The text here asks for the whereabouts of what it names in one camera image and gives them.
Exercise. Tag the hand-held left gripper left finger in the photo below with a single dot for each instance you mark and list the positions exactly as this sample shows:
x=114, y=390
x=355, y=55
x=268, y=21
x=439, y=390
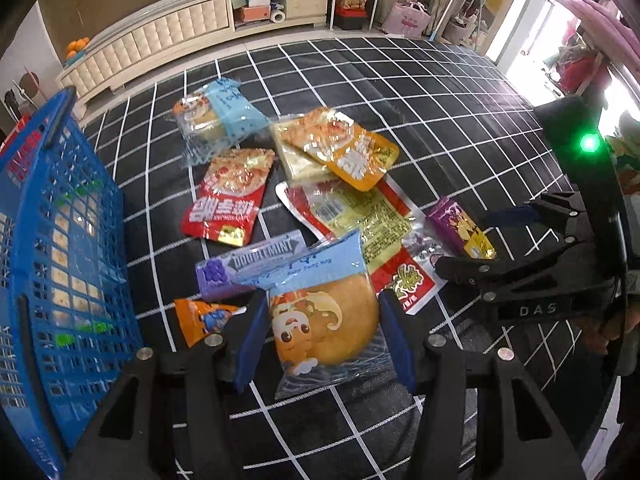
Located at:
x=252, y=342

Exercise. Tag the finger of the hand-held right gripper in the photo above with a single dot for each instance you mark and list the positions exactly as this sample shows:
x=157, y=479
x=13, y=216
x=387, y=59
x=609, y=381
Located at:
x=465, y=267
x=515, y=216

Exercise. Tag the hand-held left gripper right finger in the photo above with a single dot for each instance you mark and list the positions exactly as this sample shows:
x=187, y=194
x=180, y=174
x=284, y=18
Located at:
x=397, y=342

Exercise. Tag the bun packet with cartoon print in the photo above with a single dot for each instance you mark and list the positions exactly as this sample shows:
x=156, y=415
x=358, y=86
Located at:
x=320, y=320
x=220, y=110

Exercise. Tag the red and yellow snack packet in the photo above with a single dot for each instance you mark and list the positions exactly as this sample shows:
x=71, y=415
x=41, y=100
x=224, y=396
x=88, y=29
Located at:
x=360, y=215

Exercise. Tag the blue plastic basket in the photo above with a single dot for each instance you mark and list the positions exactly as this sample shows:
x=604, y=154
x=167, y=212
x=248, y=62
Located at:
x=50, y=260

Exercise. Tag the person's right hand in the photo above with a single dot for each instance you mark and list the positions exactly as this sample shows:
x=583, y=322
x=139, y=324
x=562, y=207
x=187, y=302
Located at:
x=602, y=334

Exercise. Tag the purple and yellow snack packet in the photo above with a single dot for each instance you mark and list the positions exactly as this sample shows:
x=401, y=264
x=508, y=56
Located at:
x=457, y=225

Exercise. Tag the small orange snack packet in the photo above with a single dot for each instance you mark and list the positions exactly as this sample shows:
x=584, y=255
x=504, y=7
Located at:
x=197, y=320

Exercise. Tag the purple chewing gum packet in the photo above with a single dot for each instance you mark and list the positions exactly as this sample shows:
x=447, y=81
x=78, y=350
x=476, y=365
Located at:
x=235, y=267

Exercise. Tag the red cloth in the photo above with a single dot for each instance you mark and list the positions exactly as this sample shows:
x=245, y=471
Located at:
x=585, y=74

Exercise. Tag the pink cloth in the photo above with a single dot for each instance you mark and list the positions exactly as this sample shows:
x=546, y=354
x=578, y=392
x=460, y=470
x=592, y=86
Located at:
x=602, y=17

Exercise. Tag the black grid floor mat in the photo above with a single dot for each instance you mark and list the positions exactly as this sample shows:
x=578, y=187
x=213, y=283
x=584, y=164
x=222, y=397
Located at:
x=400, y=85

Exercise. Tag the pink bag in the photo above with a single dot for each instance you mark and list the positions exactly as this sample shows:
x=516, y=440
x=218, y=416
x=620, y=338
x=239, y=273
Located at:
x=407, y=20

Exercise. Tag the red and black box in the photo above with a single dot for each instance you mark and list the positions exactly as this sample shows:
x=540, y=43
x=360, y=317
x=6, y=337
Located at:
x=352, y=19

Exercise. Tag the white paper roll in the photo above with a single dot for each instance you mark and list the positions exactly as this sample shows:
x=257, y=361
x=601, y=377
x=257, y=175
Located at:
x=278, y=14

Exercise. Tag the cream tv cabinet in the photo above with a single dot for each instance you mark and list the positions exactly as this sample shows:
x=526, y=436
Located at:
x=165, y=30

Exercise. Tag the orange box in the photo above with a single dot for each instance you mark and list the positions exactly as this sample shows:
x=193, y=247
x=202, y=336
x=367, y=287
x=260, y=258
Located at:
x=252, y=13

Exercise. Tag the pile of oranges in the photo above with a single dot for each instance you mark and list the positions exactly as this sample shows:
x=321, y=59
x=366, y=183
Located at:
x=77, y=47

